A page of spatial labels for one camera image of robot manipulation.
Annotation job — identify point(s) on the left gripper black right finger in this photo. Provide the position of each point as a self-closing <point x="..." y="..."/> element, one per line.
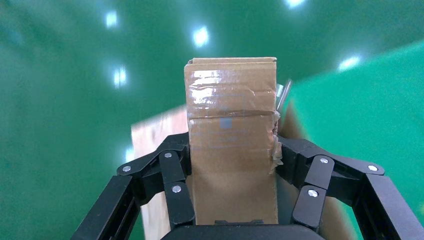
<point x="374" y="198"/>

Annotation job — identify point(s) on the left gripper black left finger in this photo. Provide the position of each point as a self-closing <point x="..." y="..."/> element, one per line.
<point x="175" y="198"/>

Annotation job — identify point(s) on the small taped cardboard box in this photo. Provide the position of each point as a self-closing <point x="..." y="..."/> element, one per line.
<point x="232" y="149"/>

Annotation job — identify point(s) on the green table cloth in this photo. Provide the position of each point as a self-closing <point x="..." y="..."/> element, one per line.
<point x="364" y="116"/>

